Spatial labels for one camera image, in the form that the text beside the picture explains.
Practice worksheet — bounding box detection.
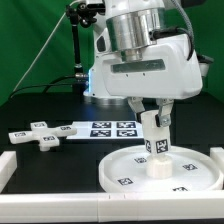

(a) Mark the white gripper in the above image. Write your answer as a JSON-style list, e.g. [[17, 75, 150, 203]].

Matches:
[[100, 34, 202, 127]]

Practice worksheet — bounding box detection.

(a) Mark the white round table top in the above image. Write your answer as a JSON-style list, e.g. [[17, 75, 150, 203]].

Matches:
[[98, 145, 224, 193]]

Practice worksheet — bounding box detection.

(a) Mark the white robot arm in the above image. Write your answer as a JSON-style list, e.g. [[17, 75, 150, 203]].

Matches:
[[84, 0, 209, 127]]

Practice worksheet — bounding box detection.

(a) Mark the white marker sheet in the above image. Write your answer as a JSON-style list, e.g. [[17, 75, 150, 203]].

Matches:
[[68, 121, 143, 140]]

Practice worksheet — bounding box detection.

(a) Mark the white right fence block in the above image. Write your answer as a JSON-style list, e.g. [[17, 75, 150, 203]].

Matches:
[[210, 147, 224, 176]]

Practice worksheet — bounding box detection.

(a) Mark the white fence block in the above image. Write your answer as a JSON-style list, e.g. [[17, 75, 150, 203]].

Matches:
[[210, 147, 224, 176], [0, 151, 17, 193]]

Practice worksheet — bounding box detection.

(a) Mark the white front fence bar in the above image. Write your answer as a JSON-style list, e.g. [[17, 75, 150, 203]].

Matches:
[[0, 190, 224, 223]]

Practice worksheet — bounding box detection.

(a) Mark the white cross-shaped table base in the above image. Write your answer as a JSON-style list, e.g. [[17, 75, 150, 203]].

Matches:
[[9, 121, 77, 152]]

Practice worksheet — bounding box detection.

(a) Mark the white left fence block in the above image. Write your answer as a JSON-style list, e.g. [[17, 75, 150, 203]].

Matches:
[[0, 151, 17, 193]]

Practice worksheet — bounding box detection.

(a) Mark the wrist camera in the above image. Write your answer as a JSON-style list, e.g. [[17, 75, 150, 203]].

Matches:
[[197, 54, 214, 77]]

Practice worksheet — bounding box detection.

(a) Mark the black cable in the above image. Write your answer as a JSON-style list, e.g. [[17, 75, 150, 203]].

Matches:
[[9, 75, 90, 99]]

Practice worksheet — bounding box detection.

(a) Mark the black camera stand pole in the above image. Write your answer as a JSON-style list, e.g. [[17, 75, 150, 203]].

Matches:
[[66, 2, 97, 95]]

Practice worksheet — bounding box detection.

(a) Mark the white cable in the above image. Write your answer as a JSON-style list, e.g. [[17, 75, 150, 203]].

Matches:
[[12, 0, 88, 93]]

